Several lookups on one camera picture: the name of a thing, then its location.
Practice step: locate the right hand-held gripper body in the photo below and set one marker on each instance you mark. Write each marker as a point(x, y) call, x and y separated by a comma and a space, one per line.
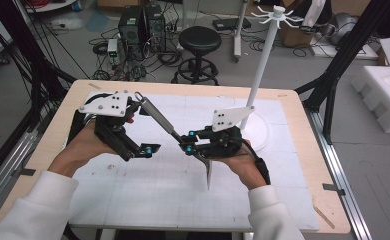
point(228, 140)

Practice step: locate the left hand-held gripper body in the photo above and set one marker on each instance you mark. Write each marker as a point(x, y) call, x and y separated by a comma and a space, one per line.
point(106, 105)

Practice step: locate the person's right hand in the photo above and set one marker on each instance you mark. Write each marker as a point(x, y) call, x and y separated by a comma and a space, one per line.
point(243, 170)

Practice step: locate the person's left hand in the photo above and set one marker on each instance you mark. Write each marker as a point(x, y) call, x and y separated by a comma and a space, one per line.
point(79, 150)

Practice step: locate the white foam mat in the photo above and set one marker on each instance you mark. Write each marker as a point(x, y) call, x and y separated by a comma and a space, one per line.
point(149, 206)

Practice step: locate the small silver device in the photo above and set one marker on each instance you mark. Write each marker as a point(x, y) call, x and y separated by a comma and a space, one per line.
point(112, 47)

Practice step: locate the black computer tower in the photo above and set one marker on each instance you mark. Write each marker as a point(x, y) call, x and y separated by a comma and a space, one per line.
point(131, 31)
point(155, 26)

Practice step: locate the black round stool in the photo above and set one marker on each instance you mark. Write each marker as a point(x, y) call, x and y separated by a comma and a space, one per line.
point(199, 41)

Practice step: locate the white hook stand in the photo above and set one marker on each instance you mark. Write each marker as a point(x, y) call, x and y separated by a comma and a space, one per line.
point(266, 53)

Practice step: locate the flat black device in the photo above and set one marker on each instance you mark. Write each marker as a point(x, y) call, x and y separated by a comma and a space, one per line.
point(231, 24)

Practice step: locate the open cardboard box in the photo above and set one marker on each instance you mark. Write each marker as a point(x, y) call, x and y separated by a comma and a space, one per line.
point(293, 35)

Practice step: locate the black and white jacket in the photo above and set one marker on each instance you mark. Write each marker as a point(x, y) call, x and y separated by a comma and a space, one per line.
point(313, 13)

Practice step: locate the large white foam block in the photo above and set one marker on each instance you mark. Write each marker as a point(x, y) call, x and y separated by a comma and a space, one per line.
point(383, 96)

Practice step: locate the grey rounded bag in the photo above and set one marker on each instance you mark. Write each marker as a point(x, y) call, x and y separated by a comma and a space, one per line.
point(344, 28)

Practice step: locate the black metal frame strut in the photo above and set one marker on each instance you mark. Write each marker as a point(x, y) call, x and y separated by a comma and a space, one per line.
point(33, 66)
point(346, 53)

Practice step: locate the aluminium rail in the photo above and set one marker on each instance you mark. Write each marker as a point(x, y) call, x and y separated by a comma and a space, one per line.
point(6, 170)
point(339, 173)

